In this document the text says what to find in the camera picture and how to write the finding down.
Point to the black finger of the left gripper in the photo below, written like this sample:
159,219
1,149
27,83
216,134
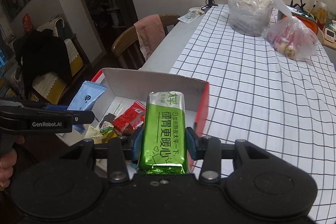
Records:
82,117

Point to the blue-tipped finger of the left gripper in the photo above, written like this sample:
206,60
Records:
34,105

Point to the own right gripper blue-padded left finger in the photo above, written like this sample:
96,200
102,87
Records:
118,151

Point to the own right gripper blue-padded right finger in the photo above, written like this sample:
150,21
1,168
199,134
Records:
212,151

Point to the light blue snack packet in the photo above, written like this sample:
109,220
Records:
84,101

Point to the green snack bar packet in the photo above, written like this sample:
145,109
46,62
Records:
164,148

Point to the chocolate lollipop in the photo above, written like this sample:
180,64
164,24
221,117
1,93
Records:
111,116

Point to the person's left hand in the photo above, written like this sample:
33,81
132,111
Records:
8,160

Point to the yellow snack wrapper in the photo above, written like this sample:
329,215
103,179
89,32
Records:
99,138

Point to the small green white snack packet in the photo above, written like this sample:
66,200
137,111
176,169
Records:
106,129

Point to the red orange snack bag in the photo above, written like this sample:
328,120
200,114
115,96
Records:
130,120

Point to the red and white cardboard box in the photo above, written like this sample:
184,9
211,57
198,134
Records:
128,86

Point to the yellow white cushioned chair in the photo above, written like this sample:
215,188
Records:
49,87

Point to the black jacket on chair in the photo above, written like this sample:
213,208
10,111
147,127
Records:
38,53

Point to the black grid white tablecloth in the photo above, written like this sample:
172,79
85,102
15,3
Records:
284,106

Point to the wooden chair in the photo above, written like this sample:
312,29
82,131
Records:
126,47

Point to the pink cloth on chair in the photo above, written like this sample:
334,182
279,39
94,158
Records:
150,34

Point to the small packet on table edge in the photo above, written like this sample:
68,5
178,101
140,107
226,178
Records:
192,14

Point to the pink clear plastic bag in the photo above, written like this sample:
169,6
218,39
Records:
293,48

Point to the grey clear plastic bag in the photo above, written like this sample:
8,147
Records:
250,17

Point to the orange green pouch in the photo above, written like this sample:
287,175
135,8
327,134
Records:
302,18

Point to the pink digital timer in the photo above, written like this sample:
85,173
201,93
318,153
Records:
329,35

